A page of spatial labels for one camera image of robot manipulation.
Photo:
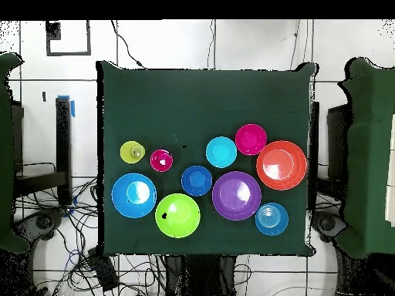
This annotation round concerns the small dark blue bowl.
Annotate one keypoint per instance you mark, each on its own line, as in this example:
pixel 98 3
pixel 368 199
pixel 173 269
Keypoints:
pixel 196 180

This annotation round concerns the small cyan bowl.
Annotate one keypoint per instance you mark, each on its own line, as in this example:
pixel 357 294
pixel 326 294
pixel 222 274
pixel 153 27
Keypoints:
pixel 221 152

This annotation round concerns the pink cup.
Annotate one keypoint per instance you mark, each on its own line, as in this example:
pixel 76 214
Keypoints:
pixel 155 164

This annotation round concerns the purple bowl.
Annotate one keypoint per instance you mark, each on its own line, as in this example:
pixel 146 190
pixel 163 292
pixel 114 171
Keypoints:
pixel 228 197

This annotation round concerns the green bowl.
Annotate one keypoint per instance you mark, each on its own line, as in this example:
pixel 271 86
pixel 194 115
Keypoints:
pixel 182 219

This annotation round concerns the pink bowl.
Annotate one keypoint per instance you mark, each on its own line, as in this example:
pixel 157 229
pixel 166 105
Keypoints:
pixel 251 139

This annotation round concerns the dark green table cloth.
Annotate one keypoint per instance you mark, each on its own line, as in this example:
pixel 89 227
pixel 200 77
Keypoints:
pixel 200 104

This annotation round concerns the yellow cup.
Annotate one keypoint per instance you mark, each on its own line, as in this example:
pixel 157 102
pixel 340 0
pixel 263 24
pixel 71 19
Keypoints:
pixel 126 152

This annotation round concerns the large blue bowl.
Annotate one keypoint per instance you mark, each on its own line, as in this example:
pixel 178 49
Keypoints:
pixel 120 194

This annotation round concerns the orange bowl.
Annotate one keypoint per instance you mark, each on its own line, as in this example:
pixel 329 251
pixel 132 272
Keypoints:
pixel 281 165

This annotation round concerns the translucent blue bowl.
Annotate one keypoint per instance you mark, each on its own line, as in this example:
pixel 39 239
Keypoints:
pixel 271 219

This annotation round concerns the blue tape strip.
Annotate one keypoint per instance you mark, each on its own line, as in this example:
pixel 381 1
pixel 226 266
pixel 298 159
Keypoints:
pixel 72 109

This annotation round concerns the black equipment box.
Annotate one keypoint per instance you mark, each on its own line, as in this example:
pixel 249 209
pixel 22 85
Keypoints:
pixel 338 141
pixel 17 138

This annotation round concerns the dark grey floor box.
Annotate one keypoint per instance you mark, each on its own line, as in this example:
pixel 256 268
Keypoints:
pixel 105 271

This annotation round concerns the grey round floor base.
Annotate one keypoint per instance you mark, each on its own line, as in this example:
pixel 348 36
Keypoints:
pixel 43 222
pixel 328 223

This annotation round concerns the green-covered side table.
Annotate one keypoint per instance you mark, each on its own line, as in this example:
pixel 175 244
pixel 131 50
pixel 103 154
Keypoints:
pixel 370 154
pixel 6 154

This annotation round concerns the white sheet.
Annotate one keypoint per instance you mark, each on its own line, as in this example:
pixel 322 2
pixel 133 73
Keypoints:
pixel 391 185

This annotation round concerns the black metal frame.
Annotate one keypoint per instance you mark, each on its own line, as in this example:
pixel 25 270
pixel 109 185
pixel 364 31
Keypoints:
pixel 63 148
pixel 314 154

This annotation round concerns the black square floor frame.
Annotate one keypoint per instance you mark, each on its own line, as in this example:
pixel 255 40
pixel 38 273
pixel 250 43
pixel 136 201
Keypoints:
pixel 53 30

